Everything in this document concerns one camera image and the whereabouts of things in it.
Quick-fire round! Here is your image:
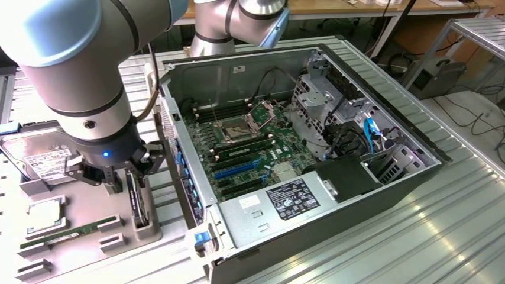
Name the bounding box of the installed green RAM stick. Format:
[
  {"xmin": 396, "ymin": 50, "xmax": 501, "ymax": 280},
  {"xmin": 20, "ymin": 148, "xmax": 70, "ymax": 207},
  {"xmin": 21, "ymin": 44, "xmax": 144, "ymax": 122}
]
[{"xmin": 213, "ymin": 139, "xmax": 276, "ymax": 157}]

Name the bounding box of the metal disk bay cage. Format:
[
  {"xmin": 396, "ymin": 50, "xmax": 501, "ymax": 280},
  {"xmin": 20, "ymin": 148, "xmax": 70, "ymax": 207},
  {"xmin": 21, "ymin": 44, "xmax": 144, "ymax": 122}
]
[{"xmin": 290, "ymin": 72, "xmax": 356, "ymax": 151}]

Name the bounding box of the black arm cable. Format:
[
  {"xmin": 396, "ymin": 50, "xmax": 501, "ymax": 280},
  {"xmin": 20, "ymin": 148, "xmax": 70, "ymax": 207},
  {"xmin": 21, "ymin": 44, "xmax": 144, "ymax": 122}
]
[{"xmin": 132, "ymin": 41, "xmax": 164, "ymax": 121}]

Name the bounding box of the blue expansion slot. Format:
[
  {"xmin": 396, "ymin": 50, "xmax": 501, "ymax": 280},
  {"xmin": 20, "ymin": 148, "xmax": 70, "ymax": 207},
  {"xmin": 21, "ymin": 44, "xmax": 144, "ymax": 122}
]
[{"xmin": 213, "ymin": 163, "xmax": 258, "ymax": 180}]

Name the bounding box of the black case wire loop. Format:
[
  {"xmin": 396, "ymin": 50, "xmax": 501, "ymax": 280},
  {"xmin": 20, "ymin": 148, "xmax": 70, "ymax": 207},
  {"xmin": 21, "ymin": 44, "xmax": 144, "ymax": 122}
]
[{"xmin": 252, "ymin": 67, "xmax": 297, "ymax": 100}]

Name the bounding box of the grey parts rack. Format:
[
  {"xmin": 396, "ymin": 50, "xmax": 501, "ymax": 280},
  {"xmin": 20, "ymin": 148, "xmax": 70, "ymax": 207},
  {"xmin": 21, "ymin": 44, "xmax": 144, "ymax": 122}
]
[{"xmin": 0, "ymin": 125, "xmax": 164, "ymax": 282}]

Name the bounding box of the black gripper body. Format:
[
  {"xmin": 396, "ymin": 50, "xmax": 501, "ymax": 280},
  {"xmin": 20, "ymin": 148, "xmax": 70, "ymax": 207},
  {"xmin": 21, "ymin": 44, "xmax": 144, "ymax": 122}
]
[{"xmin": 72, "ymin": 122, "xmax": 150, "ymax": 179}]

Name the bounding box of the aluminium frame table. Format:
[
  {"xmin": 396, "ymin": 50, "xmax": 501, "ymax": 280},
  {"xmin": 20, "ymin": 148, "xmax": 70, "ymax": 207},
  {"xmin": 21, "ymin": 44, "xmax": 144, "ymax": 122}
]
[{"xmin": 401, "ymin": 18, "xmax": 505, "ymax": 91}]

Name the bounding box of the silver CPU chip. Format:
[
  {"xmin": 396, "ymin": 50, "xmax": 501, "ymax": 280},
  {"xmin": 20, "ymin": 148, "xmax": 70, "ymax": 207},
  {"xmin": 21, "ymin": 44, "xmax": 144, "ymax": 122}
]
[{"xmin": 26, "ymin": 203, "xmax": 66, "ymax": 234}]

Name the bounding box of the silver power supply unit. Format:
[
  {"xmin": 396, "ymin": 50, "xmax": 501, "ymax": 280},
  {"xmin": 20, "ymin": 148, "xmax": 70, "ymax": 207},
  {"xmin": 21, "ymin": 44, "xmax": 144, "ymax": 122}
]
[{"xmin": 217, "ymin": 173, "xmax": 341, "ymax": 249}]

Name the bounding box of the black box device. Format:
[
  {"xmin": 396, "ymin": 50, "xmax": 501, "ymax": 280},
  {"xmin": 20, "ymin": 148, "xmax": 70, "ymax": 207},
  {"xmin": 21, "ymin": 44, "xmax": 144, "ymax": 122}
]
[{"xmin": 409, "ymin": 57, "xmax": 468, "ymax": 101}]

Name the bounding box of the wooden desk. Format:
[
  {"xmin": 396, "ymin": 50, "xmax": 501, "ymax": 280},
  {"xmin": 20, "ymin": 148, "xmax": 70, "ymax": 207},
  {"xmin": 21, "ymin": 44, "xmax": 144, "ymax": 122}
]
[{"xmin": 173, "ymin": 0, "xmax": 494, "ymax": 27}]

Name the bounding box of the small silver chipset heatsink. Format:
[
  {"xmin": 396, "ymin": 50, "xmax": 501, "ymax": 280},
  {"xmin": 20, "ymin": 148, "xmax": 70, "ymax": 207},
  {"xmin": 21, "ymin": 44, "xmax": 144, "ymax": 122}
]
[{"xmin": 270, "ymin": 163, "xmax": 297, "ymax": 180}]

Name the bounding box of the blue case latch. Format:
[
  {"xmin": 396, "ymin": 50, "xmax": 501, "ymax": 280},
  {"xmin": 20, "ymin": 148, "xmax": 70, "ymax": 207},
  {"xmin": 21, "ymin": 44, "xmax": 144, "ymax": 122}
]
[{"xmin": 192, "ymin": 231, "xmax": 210, "ymax": 247}]

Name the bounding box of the black floor cable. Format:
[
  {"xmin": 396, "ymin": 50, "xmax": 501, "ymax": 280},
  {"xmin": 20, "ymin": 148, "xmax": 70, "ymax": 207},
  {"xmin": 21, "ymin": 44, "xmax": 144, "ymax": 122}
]
[{"xmin": 433, "ymin": 85, "xmax": 505, "ymax": 151}]

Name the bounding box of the open black PC case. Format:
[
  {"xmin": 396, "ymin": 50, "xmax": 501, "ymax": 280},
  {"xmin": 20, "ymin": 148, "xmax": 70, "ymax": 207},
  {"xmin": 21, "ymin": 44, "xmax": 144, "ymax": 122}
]
[{"xmin": 156, "ymin": 43, "xmax": 454, "ymax": 284}]

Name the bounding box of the CPU socket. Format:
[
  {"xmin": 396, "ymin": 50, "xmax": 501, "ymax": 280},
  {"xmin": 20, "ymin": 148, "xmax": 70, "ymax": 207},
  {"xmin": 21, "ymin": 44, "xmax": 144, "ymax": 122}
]
[{"xmin": 213, "ymin": 118, "xmax": 258, "ymax": 143}]

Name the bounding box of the thin metal locking lever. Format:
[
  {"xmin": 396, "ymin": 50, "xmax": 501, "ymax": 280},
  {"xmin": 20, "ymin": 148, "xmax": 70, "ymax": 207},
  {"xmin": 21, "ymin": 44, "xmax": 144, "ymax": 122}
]
[{"xmin": 208, "ymin": 99, "xmax": 222, "ymax": 127}]

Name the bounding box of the metal socket cover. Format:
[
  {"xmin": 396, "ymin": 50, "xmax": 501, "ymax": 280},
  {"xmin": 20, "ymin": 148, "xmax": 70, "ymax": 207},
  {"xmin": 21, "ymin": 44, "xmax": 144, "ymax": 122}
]
[{"xmin": 245, "ymin": 99, "xmax": 285, "ymax": 131}]

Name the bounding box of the blue data wire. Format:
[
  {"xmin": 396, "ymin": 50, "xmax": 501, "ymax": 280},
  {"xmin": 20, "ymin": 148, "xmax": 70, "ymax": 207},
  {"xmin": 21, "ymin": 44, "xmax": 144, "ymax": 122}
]
[{"xmin": 362, "ymin": 116, "xmax": 380, "ymax": 155}]

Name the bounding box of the silver hard disk drive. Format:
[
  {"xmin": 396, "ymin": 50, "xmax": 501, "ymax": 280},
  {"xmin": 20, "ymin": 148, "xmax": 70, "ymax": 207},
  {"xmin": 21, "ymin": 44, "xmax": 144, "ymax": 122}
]
[{"xmin": 0, "ymin": 126, "xmax": 82, "ymax": 186}]

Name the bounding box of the green motherboard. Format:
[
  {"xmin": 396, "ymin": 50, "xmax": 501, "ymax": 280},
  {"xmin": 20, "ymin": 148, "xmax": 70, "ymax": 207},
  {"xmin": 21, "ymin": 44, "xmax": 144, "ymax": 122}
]
[{"xmin": 181, "ymin": 99, "xmax": 318, "ymax": 202}]

